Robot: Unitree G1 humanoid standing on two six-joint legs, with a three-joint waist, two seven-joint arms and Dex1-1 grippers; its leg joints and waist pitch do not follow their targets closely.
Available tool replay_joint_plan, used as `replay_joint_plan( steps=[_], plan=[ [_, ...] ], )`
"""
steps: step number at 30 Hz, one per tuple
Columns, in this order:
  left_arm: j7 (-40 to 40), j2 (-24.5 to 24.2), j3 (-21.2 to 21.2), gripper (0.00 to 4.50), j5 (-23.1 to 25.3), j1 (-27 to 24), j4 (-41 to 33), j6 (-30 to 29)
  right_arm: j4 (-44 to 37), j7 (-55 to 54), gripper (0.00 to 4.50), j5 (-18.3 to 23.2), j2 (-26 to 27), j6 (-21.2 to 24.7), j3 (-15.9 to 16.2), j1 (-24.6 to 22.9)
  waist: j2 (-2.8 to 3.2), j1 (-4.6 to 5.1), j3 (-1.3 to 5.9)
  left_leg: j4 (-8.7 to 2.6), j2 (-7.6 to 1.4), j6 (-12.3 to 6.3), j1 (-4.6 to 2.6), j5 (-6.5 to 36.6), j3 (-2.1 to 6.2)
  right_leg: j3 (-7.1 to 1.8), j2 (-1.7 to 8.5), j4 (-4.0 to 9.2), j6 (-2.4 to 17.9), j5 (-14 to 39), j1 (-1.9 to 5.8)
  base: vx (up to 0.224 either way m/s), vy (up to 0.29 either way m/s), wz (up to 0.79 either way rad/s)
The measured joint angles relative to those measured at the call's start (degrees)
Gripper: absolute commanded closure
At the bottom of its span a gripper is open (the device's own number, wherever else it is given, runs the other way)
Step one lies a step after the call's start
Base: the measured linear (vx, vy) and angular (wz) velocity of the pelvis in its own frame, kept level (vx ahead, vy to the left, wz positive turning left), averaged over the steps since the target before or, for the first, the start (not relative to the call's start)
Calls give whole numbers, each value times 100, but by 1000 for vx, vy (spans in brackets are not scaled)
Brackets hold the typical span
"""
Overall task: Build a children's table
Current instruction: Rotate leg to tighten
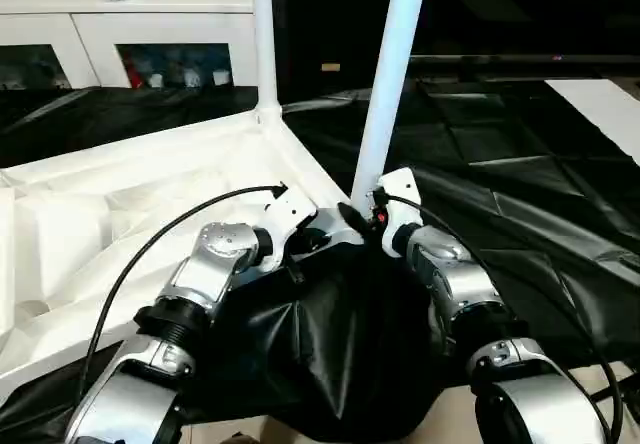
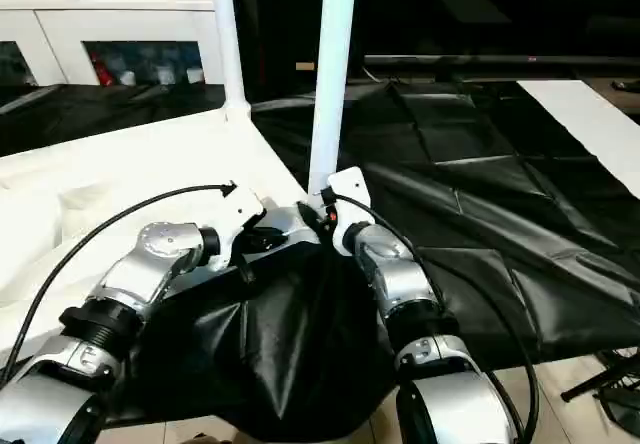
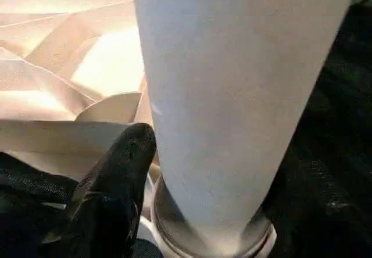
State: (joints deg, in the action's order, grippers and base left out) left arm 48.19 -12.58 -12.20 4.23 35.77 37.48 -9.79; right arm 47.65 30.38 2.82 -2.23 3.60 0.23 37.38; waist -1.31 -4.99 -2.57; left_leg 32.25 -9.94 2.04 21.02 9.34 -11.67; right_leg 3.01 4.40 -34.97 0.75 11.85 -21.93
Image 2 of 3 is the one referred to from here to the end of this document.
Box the white plastic table top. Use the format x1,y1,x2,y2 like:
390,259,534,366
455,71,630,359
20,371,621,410
0,102,326,365

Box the black plastic mat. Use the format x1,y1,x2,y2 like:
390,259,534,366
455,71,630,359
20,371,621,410
0,76,640,440

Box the black bar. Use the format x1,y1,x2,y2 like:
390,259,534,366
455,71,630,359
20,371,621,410
362,54,640,73

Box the red bottle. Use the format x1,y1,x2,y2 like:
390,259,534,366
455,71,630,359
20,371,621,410
90,56,111,85

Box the white cabinet with glass doors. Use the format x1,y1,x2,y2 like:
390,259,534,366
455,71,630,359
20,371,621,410
0,0,225,89

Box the black stand foot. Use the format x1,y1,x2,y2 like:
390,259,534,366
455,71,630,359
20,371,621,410
560,352,640,435

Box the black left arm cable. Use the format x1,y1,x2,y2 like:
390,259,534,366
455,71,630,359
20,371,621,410
0,181,239,385

